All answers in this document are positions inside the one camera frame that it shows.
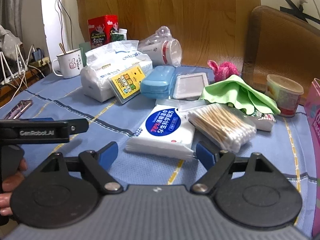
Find cotton swab bag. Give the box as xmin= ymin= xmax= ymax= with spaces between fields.
xmin=188 ymin=103 xmax=257 ymax=153

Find checkered cloth packet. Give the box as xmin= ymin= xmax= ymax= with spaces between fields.
xmin=248 ymin=109 xmax=276 ymax=132

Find green microfiber cloth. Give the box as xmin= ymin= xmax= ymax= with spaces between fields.
xmin=200 ymin=75 xmax=280 ymax=115

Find alcohol wipes pack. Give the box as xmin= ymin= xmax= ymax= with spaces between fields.
xmin=125 ymin=105 xmax=195 ymax=160

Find white square box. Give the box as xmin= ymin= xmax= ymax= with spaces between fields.
xmin=172 ymin=73 xmax=208 ymax=100

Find pink fluffy toy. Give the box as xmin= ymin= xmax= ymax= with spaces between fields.
xmin=207 ymin=60 xmax=239 ymax=82

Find yellow card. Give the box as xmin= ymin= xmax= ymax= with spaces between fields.
xmin=109 ymin=64 xmax=145 ymax=105

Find blue glasses case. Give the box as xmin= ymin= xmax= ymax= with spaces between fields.
xmin=140 ymin=66 xmax=175 ymax=99

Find person's left hand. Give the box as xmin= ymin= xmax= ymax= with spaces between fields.
xmin=0 ymin=158 xmax=28 ymax=216

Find purple pen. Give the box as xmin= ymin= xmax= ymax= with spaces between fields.
xmin=4 ymin=100 xmax=33 ymax=120

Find white router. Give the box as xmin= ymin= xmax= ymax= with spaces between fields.
xmin=1 ymin=44 xmax=35 ymax=85

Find blue striped tablecloth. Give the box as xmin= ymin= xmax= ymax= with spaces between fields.
xmin=1 ymin=74 xmax=317 ymax=236

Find white enamel mug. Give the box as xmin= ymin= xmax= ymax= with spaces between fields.
xmin=52 ymin=48 xmax=84 ymax=79

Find pink tin box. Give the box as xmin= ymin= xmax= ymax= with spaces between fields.
xmin=304 ymin=78 xmax=320 ymax=236

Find white tissue pack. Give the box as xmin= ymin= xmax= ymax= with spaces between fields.
xmin=80 ymin=40 xmax=152 ymax=102

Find red snack box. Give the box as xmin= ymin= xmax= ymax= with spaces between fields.
xmin=87 ymin=15 xmax=119 ymax=49

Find green white bottle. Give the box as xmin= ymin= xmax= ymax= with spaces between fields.
xmin=111 ymin=28 xmax=127 ymax=42

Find brown chair back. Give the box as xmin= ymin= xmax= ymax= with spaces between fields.
xmin=242 ymin=6 xmax=319 ymax=105

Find paper cups in plastic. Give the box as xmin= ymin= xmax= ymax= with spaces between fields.
xmin=137 ymin=26 xmax=182 ymax=67

